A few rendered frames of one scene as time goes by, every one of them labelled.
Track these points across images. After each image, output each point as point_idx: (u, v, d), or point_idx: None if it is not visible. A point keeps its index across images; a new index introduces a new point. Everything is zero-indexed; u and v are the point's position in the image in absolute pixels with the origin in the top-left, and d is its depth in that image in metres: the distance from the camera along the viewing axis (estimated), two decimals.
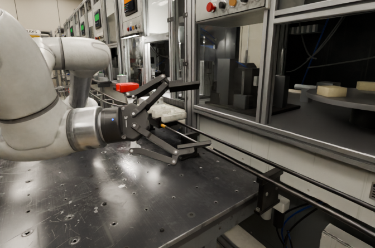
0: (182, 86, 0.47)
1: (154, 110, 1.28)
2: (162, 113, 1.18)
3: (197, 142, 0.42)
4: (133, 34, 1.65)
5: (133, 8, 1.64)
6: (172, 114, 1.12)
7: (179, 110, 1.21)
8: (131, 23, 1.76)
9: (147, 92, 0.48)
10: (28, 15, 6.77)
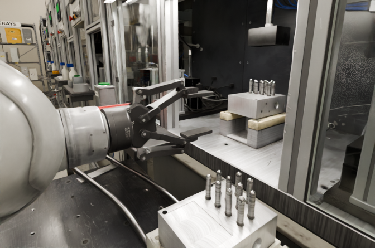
0: (191, 130, 0.47)
1: None
2: None
3: None
4: None
5: None
6: None
7: None
8: None
9: (161, 149, 0.41)
10: (8, 6, 5.70)
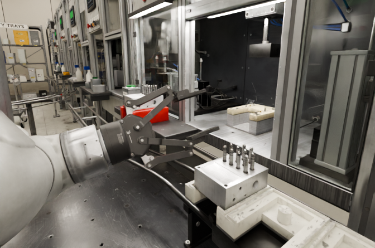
0: (198, 132, 0.46)
1: (254, 219, 0.39)
2: None
3: (190, 97, 0.48)
4: (159, 1, 0.76)
5: None
6: None
7: (374, 246, 0.31)
8: None
9: (167, 155, 0.41)
10: (15, 9, 5.88)
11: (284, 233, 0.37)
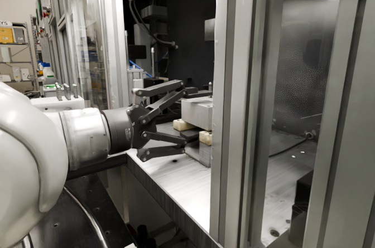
0: (191, 130, 0.47)
1: None
2: None
3: None
4: None
5: None
6: None
7: None
8: None
9: (162, 150, 0.41)
10: (0, 5, 5.60)
11: None
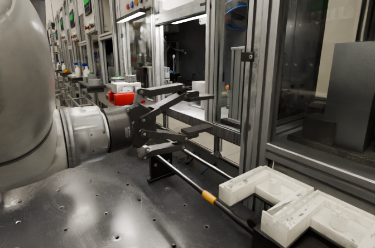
0: (192, 126, 0.47)
1: (303, 225, 0.35)
2: None
3: None
4: (136, 11, 1.01)
5: None
6: None
7: None
8: None
9: (162, 147, 0.41)
10: None
11: (341, 241, 0.33)
